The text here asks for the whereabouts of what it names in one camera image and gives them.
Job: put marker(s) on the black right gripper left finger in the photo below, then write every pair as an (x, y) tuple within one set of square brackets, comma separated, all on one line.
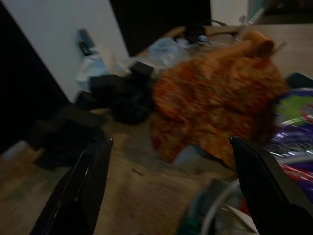
[(80, 191)]

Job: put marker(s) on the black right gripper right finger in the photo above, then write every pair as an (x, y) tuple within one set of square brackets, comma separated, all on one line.
[(264, 195)]

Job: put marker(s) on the black boxy object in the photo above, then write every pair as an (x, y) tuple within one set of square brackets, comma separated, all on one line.
[(66, 137)]

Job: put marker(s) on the purple foil package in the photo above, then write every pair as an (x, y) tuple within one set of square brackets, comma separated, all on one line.
[(293, 127)]

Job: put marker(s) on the black foam blocks pile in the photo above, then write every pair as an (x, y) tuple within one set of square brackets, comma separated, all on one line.
[(127, 98)]

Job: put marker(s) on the orange fuzzy cloth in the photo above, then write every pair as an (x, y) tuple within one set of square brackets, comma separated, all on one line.
[(215, 98)]

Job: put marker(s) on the pale blue plastic bag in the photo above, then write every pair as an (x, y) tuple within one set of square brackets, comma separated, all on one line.
[(91, 68)]

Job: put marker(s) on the clear plastic wrapping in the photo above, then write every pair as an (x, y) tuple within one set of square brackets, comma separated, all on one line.
[(168, 49)]

